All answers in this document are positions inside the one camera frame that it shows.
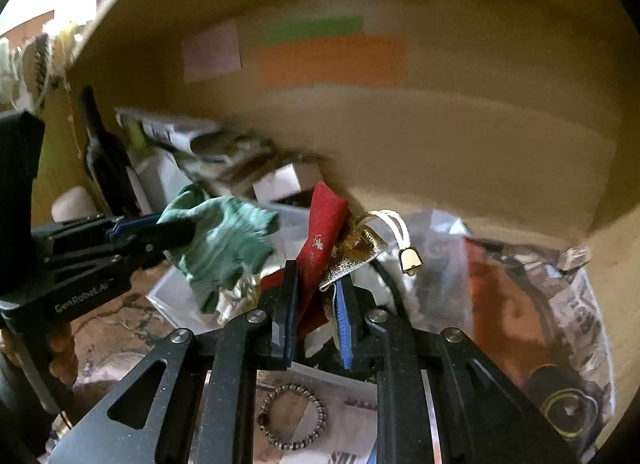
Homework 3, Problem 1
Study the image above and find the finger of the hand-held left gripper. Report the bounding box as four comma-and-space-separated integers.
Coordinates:
42, 243, 168, 290
30, 214, 197, 257

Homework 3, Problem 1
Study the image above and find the green paper label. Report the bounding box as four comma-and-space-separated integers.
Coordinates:
260, 16, 366, 44

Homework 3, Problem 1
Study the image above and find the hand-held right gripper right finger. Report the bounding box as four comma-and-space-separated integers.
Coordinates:
335, 277, 576, 464

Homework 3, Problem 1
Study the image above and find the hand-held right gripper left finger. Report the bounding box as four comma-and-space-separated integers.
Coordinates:
50, 260, 301, 464

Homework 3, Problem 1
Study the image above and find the gold drawstring pouch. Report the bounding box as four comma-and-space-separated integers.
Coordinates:
319, 210, 408, 292

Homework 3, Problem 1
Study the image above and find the red fabric pouch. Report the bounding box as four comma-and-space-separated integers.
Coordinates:
260, 181, 351, 340

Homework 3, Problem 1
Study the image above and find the small white carton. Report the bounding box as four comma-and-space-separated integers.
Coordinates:
252, 161, 326, 207

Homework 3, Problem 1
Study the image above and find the cardboard box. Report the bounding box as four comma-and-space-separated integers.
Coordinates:
30, 0, 640, 305

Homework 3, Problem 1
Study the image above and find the green cloth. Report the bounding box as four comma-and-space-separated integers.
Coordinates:
156, 184, 281, 315

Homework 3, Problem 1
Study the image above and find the round black gold object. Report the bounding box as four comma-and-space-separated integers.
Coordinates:
527, 364, 601, 440

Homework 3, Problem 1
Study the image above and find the person's left hand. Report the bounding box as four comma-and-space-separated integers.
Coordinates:
0, 319, 78, 387

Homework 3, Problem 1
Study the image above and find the beaded bracelet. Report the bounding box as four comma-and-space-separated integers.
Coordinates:
257, 384, 327, 450

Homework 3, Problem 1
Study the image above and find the dark bottle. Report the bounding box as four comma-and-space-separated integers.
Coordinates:
79, 87, 143, 217

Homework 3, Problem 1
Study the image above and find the pink paper label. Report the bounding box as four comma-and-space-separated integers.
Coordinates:
181, 22, 243, 84

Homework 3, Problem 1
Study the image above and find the orange paper label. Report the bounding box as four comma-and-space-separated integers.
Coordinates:
257, 34, 407, 90

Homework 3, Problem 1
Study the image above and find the printed paper sheet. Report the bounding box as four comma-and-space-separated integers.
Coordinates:
255, 363, 381, 464

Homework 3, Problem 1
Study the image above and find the clear plastic bag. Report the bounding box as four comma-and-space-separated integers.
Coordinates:
370, 209, 481, 340
462, 237, 618, 464

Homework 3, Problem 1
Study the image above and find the white roll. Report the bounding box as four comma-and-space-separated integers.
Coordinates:
51, 185, 101, 222

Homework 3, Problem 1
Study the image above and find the small gold bell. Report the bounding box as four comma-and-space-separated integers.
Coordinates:
399, 245, 423, 277

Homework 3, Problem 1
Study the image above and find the stack of flat boxes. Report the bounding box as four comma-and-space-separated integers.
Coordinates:
114, 107, 276, 180

